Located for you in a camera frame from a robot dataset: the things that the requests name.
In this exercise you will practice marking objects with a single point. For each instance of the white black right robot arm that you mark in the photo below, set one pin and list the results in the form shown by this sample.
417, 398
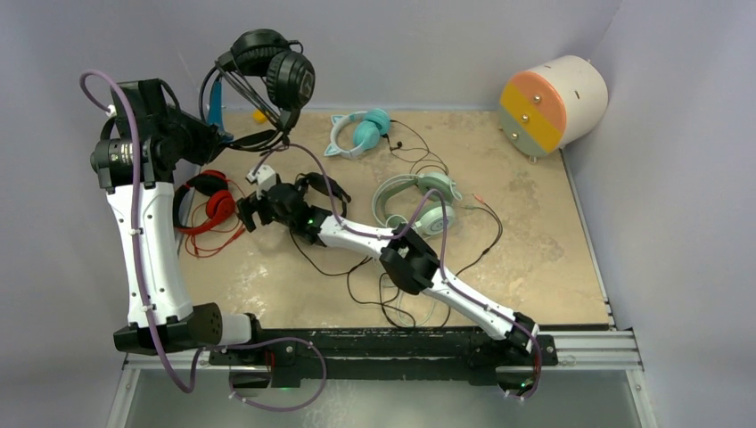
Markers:
408, 260

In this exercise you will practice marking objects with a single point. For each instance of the small yellow block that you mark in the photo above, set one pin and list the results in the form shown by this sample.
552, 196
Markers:
259, 116

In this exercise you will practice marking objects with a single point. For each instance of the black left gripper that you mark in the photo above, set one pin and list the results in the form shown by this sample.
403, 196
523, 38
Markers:
209, 140

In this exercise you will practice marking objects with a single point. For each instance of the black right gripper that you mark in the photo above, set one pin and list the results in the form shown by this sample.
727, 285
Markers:
247, 208

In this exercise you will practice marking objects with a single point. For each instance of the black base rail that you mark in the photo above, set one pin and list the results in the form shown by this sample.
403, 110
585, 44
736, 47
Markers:
457, 353

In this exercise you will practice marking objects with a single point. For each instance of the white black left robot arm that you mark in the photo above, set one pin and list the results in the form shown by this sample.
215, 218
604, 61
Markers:
134, 161

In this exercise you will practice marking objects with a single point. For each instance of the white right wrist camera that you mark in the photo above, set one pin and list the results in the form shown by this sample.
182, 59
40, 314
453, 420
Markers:
264, 178

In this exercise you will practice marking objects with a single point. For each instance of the round pastel drawer box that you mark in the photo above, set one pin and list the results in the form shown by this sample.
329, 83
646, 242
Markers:
546, 107

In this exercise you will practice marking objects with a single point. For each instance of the small black headphones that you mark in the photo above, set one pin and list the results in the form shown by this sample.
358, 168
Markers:
317, 181

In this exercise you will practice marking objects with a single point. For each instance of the teal cat ear headphones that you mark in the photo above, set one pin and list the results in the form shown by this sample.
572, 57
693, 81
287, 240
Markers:
371, 128

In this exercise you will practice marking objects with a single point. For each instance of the red headphones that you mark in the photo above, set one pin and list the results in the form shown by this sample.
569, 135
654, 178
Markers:
219, 207

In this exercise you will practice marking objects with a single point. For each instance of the mint green headphones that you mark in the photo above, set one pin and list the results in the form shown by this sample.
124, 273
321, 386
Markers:
436, 213

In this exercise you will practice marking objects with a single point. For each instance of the black blue gaming headphones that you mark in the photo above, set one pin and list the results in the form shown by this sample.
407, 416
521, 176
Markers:
261, 67

